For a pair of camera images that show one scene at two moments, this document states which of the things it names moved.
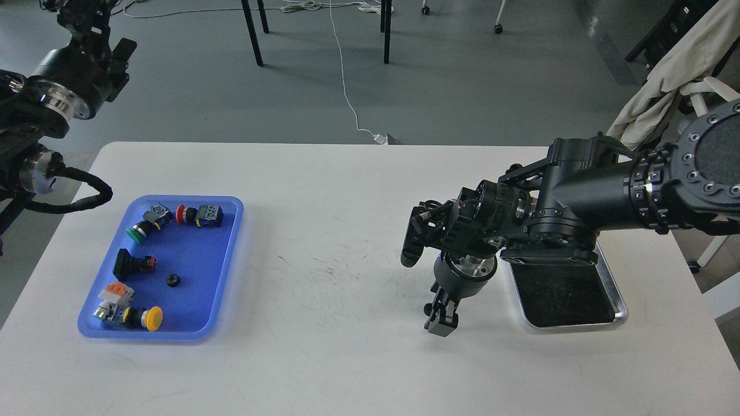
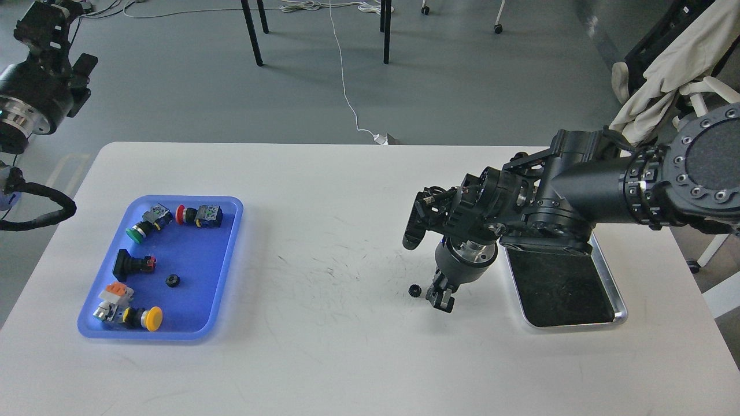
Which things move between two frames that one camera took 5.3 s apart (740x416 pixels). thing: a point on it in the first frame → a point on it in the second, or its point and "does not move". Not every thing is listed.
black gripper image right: (455, 278) → (458, 263)
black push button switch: (126, 265) does not move
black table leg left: (252, 32) does not move
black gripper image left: (85, 73) → (36, 93)
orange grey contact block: (117, 293) does not move
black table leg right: (385, 24) does not move
